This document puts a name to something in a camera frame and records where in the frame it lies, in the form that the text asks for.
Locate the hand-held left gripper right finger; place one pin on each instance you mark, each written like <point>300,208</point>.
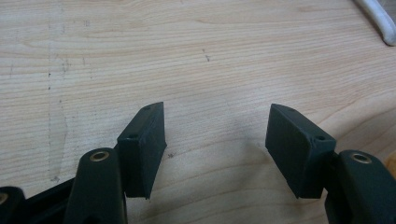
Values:
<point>295,146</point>

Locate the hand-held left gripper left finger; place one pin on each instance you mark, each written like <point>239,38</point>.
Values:
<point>141,155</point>

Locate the white cloth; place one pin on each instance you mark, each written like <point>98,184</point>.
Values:
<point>378,17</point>

